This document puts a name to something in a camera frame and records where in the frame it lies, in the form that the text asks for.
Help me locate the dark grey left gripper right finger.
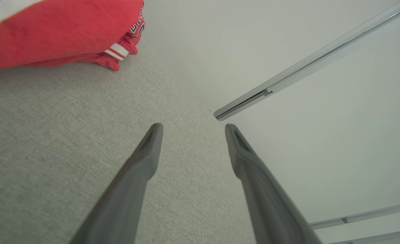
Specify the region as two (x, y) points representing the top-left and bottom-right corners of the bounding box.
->
(225, 123), (322, 244)

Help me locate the grey metal wall partition post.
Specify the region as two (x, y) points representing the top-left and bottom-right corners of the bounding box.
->
(209, 0), (400, 122)

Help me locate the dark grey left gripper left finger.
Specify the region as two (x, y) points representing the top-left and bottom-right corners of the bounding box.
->
(69, 123), (164, 244)

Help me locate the red jersey with white lettering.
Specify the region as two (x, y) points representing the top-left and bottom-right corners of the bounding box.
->
(0, 0), (146, 72)

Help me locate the grey metal wall rail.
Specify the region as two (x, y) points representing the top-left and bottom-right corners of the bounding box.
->
(308, 201), (400, 230)

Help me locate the grey fabric sofa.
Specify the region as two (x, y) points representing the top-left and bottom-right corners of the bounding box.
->
(0, 41), (256, 244)

